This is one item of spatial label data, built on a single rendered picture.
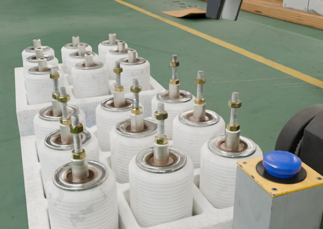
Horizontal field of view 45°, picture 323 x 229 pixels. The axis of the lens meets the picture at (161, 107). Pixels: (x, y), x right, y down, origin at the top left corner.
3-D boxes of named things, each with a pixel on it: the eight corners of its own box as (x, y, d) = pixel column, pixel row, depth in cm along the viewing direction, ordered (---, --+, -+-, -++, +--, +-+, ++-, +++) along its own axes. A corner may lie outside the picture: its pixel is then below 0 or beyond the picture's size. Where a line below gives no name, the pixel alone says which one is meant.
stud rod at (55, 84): (56, 106, 73) (52, 67, 70) (54, 105, 74) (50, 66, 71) (61, 105, 74) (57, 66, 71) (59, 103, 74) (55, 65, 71)
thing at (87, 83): (107, 118, 117) (103, 59, 110) (114, 132, 108) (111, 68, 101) (74, 123, 114) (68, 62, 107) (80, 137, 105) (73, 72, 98)
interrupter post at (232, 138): (237, 144, 63) (239, 125, 61) (241, 151, 61) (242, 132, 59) (222, 145, 63) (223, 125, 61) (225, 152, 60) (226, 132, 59)
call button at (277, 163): (284, 162, 45) (286, 146, 45) (307, 180, 42) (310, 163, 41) (254, 169, 44) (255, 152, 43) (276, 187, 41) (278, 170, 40)
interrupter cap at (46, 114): (83, 107, 78) (83, 104, 77) (73, 123, 71) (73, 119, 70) (45, 107, 78) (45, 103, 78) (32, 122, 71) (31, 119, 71)
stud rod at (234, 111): (235, 137, 61) (239, 92, 58) (235, 140, 60) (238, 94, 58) (229, 136, 62) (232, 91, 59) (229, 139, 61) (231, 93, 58)
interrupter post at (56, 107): (67, 112, 75) (65, 95, 74) (63, 117, 73) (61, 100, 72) (55, 111, 76) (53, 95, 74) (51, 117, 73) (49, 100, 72)
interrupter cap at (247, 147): (250, 137, 65) (250, 133, 65) (261, 159, 58) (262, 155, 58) (204, 137, 65) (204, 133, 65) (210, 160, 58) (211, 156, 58)
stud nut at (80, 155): (87, 154, 53) (87, 148, 53) (83, 160, 52) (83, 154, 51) (74, 153, 54) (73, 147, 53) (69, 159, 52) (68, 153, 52)
